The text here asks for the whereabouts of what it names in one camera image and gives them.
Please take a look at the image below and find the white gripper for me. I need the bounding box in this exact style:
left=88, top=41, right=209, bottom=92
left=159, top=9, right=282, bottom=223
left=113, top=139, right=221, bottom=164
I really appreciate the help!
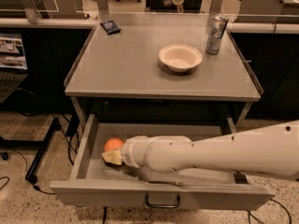
left=102, top=136, right=150, bottom=168

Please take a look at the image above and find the orange fruit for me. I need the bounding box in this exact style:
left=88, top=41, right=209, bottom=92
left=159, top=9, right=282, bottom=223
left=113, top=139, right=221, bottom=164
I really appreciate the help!
left=104, top=138, right=124, bottom=151

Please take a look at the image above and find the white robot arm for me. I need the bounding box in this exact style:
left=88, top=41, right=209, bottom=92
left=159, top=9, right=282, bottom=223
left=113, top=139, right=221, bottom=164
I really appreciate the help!
left=102, top=120, right=299, bottom=181

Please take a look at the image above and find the grey open top drawer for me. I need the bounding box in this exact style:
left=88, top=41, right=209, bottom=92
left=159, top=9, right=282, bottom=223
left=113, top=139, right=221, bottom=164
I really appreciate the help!
left=50, top=114, right=275, bottom=210

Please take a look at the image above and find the grey metal counter cabinet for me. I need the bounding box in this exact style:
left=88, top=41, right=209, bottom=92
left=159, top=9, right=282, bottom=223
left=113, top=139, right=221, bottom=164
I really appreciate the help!
left=65, top=13, right=263, bottom=125

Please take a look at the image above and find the white bowl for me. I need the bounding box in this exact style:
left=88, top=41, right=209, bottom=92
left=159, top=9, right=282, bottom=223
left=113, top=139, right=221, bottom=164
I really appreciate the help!
left=159, top=44, right=203, bottom=73

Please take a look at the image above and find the dark blue snack packet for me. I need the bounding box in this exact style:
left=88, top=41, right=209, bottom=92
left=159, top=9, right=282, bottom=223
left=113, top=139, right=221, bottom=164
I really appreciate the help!
left=100, top=21, right=121, bottom=35

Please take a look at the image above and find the laptop computer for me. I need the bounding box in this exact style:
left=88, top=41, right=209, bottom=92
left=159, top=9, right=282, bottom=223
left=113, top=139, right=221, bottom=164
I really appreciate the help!
left=0, top=30, right=28, bottom=104

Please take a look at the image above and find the silver drink can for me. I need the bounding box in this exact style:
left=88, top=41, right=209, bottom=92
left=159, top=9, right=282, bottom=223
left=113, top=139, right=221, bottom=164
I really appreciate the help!
left=206, top=14, right=228, bottom=54

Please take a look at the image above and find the black floor cable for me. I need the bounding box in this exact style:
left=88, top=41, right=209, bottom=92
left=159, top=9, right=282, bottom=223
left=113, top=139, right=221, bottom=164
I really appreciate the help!
left=50, top=114, right=81, bottom=166

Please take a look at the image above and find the metal drawer handle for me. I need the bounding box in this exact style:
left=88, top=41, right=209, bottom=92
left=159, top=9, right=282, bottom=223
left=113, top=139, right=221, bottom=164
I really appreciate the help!
left=144, top=194, right=181, bottom=209

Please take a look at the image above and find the black stand frame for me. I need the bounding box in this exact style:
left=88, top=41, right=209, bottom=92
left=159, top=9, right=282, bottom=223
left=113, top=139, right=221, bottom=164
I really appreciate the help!
left=0, top=118, right=61, bottom=185

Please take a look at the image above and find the white horizontal rail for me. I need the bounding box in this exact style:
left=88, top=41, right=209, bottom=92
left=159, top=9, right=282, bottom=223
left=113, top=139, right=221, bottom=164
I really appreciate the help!
left=0, top=18, right=98, bottom=29

